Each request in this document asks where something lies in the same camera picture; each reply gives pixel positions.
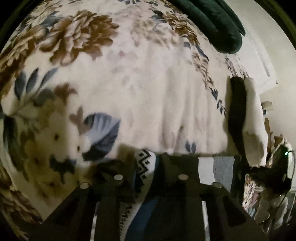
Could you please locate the teal zigzag pattern sock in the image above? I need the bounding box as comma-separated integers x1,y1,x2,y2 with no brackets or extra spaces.
119,149,157,240

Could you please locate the black white grey sock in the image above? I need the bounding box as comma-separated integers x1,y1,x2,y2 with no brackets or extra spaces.
198,156,235,192

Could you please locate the black garment with brown label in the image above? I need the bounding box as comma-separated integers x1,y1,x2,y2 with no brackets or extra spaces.
228,76,249,167

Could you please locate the cream ribbed garment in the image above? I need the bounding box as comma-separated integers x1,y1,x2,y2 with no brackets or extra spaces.
242,78,268,167

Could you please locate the white crumpled bedding pile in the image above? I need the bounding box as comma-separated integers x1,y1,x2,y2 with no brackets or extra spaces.
242,135,295,234

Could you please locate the floral fleece blanket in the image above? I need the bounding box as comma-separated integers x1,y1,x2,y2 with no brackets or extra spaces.
1,1,245,240

